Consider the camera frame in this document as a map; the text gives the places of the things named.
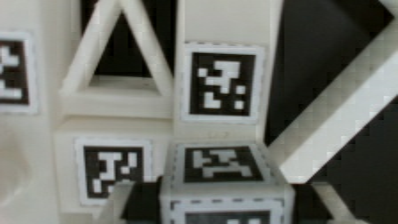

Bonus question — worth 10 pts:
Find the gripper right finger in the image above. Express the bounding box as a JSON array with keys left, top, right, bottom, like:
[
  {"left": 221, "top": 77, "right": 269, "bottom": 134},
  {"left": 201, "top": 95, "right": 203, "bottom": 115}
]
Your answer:
[{"left": 311, "top": 182, "right": 370, "bottom": 224}]

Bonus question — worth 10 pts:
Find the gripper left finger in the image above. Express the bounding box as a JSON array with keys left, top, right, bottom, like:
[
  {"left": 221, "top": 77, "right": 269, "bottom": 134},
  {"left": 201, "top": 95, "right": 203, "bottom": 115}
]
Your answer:
[{"left": 93, "top": 183, "right": 135, "bottom": 224}]

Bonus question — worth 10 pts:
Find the white tagged cube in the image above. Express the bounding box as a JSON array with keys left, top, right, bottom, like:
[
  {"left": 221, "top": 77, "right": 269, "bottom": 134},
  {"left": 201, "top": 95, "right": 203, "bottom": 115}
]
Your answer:
[{"left": 160, "top": 142, "right": 295, "bottom": 224}]

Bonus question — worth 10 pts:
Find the white chair back frame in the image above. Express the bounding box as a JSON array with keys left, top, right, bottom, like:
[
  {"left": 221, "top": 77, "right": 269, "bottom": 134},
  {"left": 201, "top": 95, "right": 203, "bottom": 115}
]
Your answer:
[{"left": 0, "top": 0, "right": 398, "bottom": 224}]

